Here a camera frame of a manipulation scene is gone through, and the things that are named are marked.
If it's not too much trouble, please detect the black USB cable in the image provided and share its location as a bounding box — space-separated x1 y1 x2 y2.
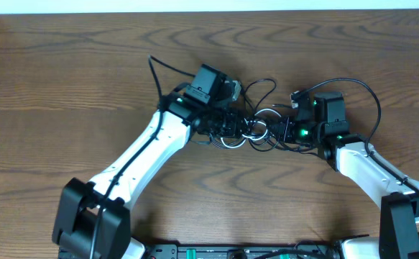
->
190 78 320 156

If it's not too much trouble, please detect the white USB cable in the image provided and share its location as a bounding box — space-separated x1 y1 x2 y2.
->
212 108 282 150

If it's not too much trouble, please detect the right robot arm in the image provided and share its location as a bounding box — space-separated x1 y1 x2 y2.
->
272 91 419 258

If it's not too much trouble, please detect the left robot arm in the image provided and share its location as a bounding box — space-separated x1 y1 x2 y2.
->
52 65 246 258

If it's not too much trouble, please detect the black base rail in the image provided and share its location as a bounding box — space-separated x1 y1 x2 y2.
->
142 241 343 259

